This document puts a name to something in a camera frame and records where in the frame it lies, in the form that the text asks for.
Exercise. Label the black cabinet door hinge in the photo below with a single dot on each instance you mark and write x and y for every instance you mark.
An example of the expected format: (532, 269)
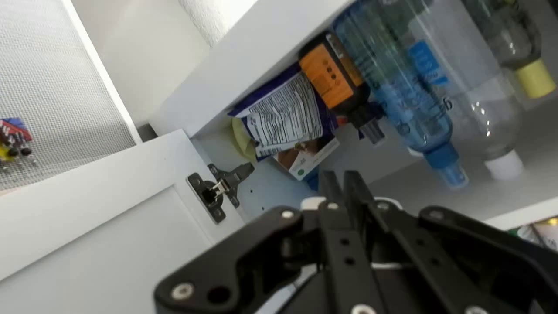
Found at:
(225, 185)

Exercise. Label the blue plastic bottle in cabinet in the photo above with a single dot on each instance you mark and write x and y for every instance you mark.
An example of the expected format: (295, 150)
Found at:
(409, 103)

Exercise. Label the white cabinet door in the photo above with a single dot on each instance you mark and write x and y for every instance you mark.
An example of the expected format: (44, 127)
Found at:
(96, 239)

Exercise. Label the dark bottle orange label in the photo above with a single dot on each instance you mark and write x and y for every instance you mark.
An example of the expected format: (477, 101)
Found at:
(339, 84)

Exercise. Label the clear bottle yellow cap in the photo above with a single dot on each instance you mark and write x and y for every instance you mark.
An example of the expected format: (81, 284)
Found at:
(515, 42)

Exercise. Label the colourful items on pegboard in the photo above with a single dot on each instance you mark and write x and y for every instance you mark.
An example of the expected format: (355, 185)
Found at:
(14, 139)

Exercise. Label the clear bottle white cap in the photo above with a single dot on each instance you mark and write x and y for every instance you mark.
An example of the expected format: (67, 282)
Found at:
(450, 54)

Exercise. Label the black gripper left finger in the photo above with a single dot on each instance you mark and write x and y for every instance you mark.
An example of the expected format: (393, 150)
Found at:
(248, 267)

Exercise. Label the hanging white pegboard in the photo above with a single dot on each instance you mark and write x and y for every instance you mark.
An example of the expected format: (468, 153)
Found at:
(53, 78)

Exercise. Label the blue white printed package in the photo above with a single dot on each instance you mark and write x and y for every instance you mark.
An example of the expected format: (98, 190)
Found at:
(285, 120)

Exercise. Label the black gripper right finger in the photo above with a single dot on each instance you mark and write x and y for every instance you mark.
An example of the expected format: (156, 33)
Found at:
(463, 263)

